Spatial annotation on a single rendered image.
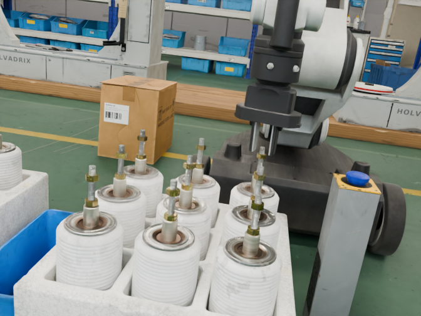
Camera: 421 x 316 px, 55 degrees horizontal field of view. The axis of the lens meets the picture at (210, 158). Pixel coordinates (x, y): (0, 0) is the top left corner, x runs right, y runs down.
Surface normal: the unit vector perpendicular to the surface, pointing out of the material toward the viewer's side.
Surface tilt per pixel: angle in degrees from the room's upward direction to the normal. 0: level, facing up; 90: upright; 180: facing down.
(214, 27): 90
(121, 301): 0
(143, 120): 90
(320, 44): 66
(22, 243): 88
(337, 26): 40
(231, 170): 45
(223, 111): 90
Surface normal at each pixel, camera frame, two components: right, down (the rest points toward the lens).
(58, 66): -0.14, 0.29
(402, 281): 0.11, -0.95
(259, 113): -0.36, 0.25
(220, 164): -0.02, -0.46
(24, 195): 0.99, 0.14
